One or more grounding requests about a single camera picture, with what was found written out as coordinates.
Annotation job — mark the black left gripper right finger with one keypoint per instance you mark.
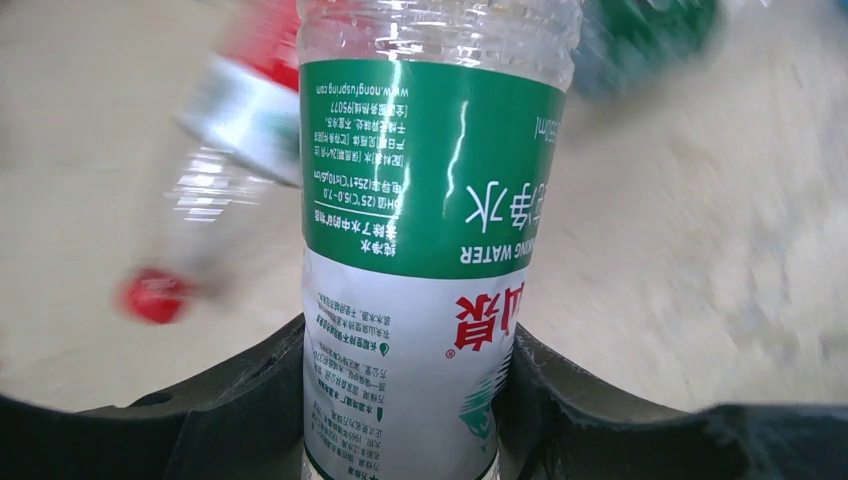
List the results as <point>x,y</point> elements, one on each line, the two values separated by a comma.
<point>559,421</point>

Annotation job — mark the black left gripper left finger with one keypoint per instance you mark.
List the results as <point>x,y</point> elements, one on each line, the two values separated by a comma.
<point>240,419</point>

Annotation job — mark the red white label bottle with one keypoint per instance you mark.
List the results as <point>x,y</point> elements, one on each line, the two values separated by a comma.
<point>235,139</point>

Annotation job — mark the green white label bottle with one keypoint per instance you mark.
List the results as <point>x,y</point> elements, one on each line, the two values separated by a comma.
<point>428,130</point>

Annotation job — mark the dark green label bottle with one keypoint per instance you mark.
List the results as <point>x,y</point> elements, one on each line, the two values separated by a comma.
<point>626,43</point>

